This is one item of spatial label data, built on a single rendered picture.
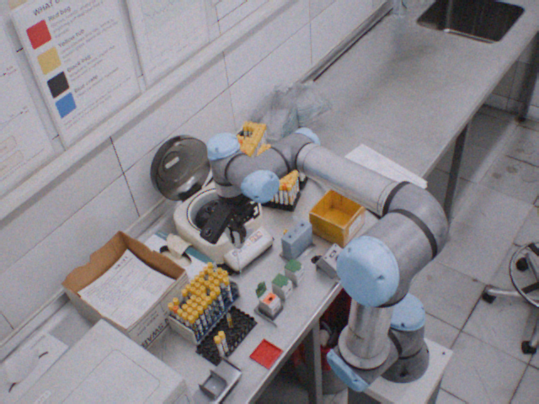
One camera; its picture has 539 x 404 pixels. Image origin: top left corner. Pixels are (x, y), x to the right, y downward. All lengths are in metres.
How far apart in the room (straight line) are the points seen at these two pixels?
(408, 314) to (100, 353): 0.71
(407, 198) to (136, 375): 0.70
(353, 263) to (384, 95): 1.52
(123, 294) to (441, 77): 1.57
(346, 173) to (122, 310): 0.85
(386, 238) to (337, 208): 0.96
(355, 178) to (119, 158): 0.86
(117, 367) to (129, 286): 0.47
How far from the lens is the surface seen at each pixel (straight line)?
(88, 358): 1.42
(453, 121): 2.36
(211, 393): 1.56
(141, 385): 1.35
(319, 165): 1.25
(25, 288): 1.81
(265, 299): 1.67
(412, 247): 1.03
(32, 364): 1.76
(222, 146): 1.32
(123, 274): 1.84
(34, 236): 1.73
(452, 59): 2.72
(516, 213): 3.29
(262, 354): 1.67
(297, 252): 1.83
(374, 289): 1.01
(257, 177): 1.26
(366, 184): 1.17
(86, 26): 1.58
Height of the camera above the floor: 2.33
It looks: 46 degrees down
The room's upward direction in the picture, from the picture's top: 7 degrees counter-clockwise
